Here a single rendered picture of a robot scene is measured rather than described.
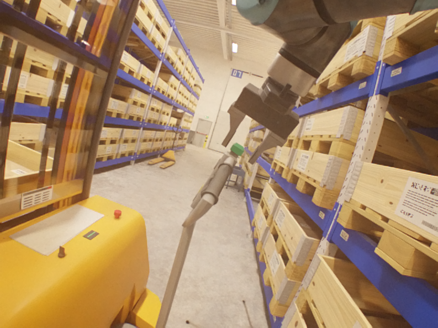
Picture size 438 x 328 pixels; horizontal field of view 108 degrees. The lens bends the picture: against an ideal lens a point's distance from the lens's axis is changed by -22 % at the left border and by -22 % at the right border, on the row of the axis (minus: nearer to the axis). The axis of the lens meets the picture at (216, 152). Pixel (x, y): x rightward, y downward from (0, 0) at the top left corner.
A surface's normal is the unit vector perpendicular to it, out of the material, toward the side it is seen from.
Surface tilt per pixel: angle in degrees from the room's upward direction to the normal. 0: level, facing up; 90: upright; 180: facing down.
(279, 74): 107
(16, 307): 14
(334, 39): 123
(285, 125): 118
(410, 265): 90
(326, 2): 159
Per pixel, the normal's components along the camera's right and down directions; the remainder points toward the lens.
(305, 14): -0.44, 0.90
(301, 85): 0.11, 0.67
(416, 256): -0.07, 0.08
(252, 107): -0.33, 0.48
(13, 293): 0.29, -0.95
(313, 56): -0.13, 0.60
